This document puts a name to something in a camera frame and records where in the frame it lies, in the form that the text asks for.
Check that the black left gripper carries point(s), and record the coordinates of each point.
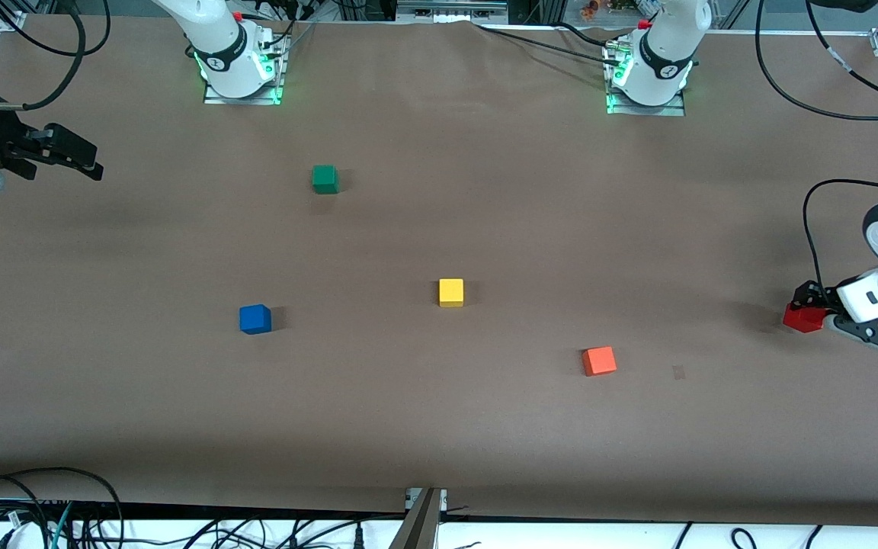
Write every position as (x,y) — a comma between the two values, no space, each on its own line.
(810,294)

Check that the red block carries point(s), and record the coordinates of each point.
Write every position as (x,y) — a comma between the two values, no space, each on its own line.
(803,319)

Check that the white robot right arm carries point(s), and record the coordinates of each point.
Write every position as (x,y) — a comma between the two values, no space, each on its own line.
(218,38)

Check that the orange block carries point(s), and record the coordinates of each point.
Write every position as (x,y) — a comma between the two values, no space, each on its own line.
(599,361)

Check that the blue block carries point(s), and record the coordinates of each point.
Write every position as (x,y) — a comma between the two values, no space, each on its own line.
(254,319)

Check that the green block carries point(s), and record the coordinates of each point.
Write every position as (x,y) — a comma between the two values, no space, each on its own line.
(324,180)

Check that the yellow block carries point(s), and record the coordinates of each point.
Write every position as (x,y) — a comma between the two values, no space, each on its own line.
(451,293)

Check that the aluminium profile bar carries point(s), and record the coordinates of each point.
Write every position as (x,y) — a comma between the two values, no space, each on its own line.
(418,526)

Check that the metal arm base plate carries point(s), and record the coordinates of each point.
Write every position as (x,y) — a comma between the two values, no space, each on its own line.
(675,110)
(280,76)

